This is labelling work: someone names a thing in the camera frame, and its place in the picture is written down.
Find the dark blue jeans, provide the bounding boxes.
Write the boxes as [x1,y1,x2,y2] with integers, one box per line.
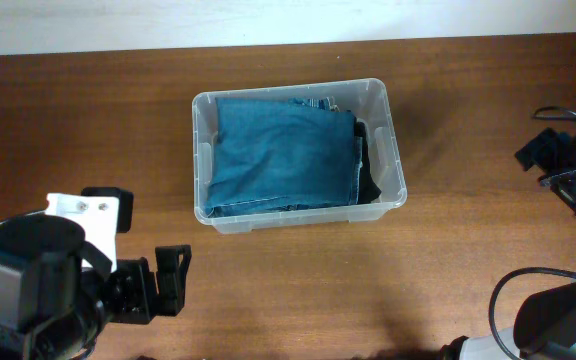
[205,98,362,217]

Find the black garment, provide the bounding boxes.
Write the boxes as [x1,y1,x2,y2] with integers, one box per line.
[354,121,381,204]

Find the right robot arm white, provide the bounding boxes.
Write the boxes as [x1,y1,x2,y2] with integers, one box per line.
[439,106,576,360]

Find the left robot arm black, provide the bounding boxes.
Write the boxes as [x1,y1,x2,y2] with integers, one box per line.
[0,187,192,359]

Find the clear plastic storage container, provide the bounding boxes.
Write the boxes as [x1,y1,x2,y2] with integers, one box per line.
[192,78,407,234]

